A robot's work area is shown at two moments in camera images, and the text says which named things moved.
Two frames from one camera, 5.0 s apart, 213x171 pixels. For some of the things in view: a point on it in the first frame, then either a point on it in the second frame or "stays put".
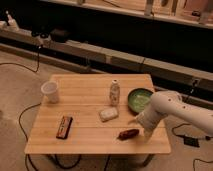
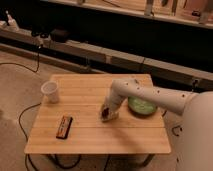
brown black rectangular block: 64,126 stays put
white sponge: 108,114 stays put
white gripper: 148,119 to 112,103
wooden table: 90,114 stays put
